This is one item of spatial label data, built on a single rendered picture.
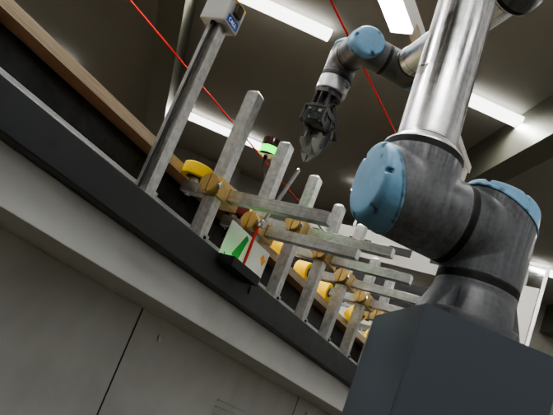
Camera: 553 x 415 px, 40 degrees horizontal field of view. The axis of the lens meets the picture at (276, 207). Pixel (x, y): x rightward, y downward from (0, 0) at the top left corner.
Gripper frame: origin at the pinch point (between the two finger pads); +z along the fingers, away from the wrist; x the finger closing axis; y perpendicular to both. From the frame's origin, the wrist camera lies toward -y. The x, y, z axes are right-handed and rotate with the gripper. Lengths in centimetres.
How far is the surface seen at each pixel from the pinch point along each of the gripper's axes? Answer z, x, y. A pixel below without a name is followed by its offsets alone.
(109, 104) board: 19, -24, 53
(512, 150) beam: -203, -37, -372
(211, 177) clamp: 20.8, -9.8, 25.4
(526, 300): -51, 24, -254
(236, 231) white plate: 27.6, -7.6, 7.7
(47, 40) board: 18, -24, 77
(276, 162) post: 1.9, -10.3, -2.0
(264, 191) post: 11.2, -10.3, -2.2
